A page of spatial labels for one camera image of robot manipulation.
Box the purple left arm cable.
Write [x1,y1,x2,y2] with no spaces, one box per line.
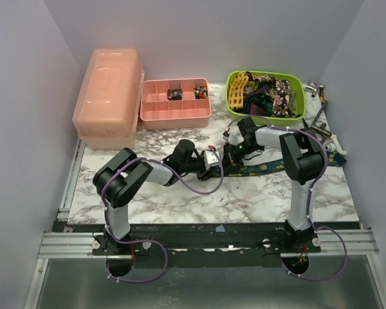
[101,151,226,284]

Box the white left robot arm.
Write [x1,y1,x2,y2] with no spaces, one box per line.
[93,139,224,254]

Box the grey metal clamp tool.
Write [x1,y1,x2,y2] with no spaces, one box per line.
[309,102,331,145]

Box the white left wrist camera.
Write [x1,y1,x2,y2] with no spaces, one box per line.
[203,149,220,170]

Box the aluminium extrusion rail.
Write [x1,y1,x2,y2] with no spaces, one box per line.
[38,229,379,259]

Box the rolled colourful tie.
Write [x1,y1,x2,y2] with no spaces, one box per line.
[193,86,208,100]

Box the pink compartment tray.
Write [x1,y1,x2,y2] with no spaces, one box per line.
[140,78,212,130]

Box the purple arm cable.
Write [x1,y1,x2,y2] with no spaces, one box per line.
[101,151,226,284]
[225,116,348,281]

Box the navy tie with yellow flowers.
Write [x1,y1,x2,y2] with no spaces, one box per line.
[223,152,347,177]

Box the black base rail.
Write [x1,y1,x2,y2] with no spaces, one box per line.
[53,222,361,274]

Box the pink translucent storage box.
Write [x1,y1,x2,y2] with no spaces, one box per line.
[72,48,144,150]

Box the green navy red striped tie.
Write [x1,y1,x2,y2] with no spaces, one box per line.
[243,93,273,117]

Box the rolled dark floral tie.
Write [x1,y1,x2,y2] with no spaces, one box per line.
[167,89,183,100]

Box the white plastic fitting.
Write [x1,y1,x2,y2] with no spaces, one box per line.
[324,133,347,156]

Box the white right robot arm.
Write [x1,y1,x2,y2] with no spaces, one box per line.
[221,116,327,252]

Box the green plastic bin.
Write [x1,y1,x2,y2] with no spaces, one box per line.
[226,70,306,126]

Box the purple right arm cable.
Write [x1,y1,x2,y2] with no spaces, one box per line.
[225,116,348,281]

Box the yellow tie with beetles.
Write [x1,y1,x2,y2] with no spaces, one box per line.
[228,71,248,110]

